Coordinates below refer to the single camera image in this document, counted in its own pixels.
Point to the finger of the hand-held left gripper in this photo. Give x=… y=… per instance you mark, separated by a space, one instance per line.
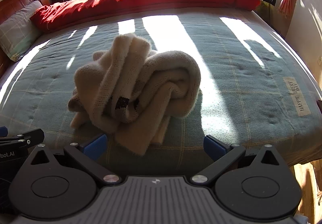
x=27 y=136
x=3 y=131

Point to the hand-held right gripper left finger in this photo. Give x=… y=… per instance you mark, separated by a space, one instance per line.
x=95 y=148

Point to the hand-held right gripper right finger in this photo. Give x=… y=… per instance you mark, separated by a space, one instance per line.
x=213 y=149

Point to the cream knit sweater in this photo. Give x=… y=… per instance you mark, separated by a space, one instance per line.
x=151 y=88

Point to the bed with grey-green plaid sheet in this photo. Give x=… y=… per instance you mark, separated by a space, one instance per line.
x=239 y=88

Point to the grey plaid pillow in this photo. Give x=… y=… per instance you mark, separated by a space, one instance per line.
x=17 y=33

